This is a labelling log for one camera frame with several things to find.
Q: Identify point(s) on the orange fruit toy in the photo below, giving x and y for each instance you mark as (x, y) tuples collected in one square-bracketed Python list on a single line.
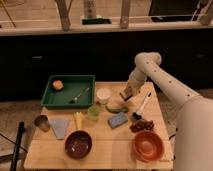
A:
[(57, 85)]

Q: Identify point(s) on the white cup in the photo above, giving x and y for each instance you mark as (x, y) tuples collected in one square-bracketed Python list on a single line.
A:
[(103, 95)]

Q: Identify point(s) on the grey cloth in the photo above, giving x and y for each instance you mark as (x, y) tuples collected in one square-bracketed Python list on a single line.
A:
[(59, 127)]

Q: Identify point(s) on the blue sponge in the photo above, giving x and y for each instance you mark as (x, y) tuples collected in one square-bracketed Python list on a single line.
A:
[(117, 120)]

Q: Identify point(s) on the green cup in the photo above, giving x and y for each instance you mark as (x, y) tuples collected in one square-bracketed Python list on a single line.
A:
[(93, 113)]

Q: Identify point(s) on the green base stand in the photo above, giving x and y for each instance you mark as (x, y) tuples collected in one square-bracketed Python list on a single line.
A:
[(93, 21)]

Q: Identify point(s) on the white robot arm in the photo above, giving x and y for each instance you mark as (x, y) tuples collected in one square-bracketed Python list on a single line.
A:
[(194, 137)]

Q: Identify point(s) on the green banana toy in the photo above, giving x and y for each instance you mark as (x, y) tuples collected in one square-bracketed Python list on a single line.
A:
[(117, 110)]

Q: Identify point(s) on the purple bowl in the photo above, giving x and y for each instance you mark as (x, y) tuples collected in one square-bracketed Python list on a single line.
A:
[(78, 144)]

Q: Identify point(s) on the brown grape bunch toy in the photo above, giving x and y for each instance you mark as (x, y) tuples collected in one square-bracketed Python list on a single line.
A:
[(140, 125)]

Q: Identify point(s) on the orange bowl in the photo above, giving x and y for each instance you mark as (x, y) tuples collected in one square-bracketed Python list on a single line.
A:
[(147, 146)]

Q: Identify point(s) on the black pole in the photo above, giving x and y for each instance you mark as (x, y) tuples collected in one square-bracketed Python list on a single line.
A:
[(15, 156)]

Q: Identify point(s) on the green plastic tray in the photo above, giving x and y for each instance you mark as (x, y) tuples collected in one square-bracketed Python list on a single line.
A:
[(72, 86)]

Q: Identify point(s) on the metal cup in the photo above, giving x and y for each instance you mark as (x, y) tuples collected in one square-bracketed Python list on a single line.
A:
[(42, 123)]

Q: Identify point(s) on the metal spoon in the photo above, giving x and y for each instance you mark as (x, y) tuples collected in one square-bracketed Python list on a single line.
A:
[(79, 95)]

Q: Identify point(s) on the white handled brush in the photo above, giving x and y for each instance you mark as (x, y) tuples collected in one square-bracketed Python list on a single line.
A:
[(138, 114)]

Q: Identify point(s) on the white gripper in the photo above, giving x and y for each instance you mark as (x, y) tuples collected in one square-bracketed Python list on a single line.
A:
[(127, 91)]

